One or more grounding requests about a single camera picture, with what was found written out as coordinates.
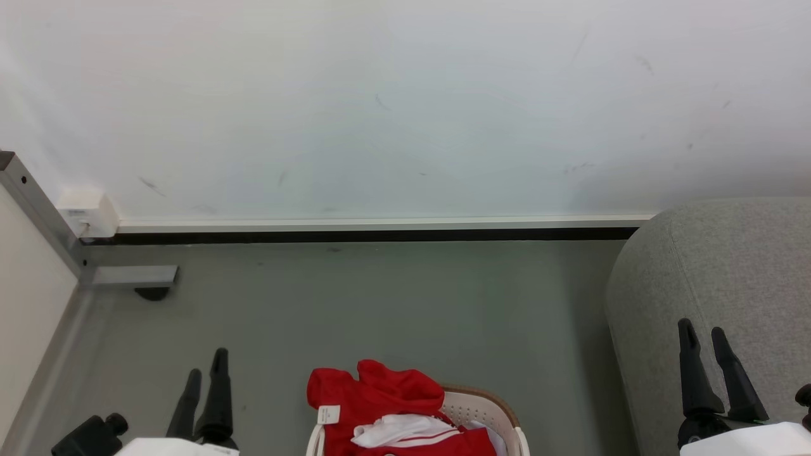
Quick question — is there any white laundry basket brown rim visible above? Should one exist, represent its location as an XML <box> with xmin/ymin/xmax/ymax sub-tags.
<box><xmin>305</xmin><ymin>384</ymin><xmax>531</xmax><ymax>456</ymax></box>

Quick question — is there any black baseboard strip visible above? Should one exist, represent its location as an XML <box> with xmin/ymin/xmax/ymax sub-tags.
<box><xmin>86</xmin><ymin>227</ymin><xmax>641</xmax><ymax>247</ymax></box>

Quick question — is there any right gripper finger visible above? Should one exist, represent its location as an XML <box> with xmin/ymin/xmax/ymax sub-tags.
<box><xmin>711</xmin><ymin>327</ymin><xmax>770</xmax><ymax>424</ymax></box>
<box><xmin>677</xmin><ymin>318</ymin><xmax>725</xmax><ymax>419</ymax></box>

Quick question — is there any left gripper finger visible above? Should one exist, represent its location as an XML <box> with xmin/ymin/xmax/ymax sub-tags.
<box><xmin>193</xmin><ymin>348</ymin><xmax>239</xmax><ymax>448</ymax></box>
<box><xmin>166</xmin><ymin>369</ymin><xmax>202</xmax><ymax>441</ymax></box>

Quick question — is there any white wall cable trunking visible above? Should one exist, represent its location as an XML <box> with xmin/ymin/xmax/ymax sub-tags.
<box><xmin>117</xmin><ymin>214</ymin><xmax>660</xmax><ymax>234</ymax></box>

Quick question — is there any grey upholstered seat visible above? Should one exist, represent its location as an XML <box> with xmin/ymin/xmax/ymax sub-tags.
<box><xmin>604</xmin><ymin>197</ymin><xmax>811</xmax><ymax>456</ymax></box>

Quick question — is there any grey metal partition foot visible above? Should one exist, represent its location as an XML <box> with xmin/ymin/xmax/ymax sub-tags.
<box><xmin>92</xmin><ymin>265</ymin><xmax>179</xmax><ymax>288</ymax></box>

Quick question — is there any red white sports jersey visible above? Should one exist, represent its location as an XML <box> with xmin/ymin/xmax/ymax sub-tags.
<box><xmin>307</xmin><ymin>359</ymin><xmax>498</xmax><ymax>456</ymax></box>

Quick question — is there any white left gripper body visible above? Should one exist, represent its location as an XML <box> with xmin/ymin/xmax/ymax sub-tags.
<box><xmin>114</xmin><ymin>437</ymin><xmax>240</xmax><ymax>456</ymax></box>

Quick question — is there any white wall junction box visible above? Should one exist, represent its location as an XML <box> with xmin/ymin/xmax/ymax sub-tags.
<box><xmin>57</xmin><ymin>187</ymin><xmax>120</xmax><ymax>239</ymax></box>

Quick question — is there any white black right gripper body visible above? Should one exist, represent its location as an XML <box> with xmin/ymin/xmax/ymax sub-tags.
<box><xmin>677</xmin><ymin>408</ymin><xmax>811</xmax><ymax>456</ymax></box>

